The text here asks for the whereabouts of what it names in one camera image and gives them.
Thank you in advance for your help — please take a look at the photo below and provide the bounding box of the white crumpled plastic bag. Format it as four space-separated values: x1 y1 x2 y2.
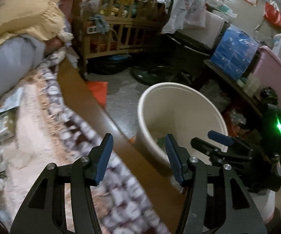
155 0 207 35

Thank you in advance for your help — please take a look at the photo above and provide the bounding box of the teal cloth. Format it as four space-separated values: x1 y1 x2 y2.
89 14 110 34

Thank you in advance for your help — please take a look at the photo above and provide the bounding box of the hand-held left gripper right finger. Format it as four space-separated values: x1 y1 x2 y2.
165 134 267 234

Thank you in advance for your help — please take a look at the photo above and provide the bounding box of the person's right forearm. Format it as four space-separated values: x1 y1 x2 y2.
249 188 281 223

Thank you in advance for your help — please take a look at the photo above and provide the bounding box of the grey white box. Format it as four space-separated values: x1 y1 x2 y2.
179 10 226 49

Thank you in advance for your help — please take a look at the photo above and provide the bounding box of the grey blanket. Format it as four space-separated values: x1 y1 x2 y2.
0 35 46 105

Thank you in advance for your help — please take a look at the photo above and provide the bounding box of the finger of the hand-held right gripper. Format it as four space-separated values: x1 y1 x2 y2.
190 137 231 162
208 130 254 154

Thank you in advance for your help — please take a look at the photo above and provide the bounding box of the pink plastic tub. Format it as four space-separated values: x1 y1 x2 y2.
252 45 281 120

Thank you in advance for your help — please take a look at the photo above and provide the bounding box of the blue wrapped pack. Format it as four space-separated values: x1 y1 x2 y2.
210 24 260 81

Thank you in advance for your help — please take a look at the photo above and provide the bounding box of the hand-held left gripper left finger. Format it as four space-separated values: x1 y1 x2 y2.
10 133 114 234

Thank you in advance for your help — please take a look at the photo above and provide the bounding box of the white plastic bucket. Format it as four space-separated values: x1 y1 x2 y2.
135 82 229 173

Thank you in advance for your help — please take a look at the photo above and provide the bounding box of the orange red bag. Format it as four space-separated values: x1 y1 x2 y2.
85 80 109 109

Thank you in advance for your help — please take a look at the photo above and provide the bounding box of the wooden crib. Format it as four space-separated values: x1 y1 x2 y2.
72 0 166 81

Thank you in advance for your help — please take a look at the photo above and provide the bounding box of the dark round fan base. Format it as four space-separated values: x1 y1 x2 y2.
130 66 180 86

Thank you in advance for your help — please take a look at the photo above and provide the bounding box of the yellow blanket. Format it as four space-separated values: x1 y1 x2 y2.
0 0 66 54

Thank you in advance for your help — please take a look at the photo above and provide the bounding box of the wooden bed frame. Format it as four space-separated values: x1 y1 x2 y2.
56 54 194 234

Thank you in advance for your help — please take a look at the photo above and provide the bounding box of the white green cardboard box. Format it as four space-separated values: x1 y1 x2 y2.
0 113 17 144

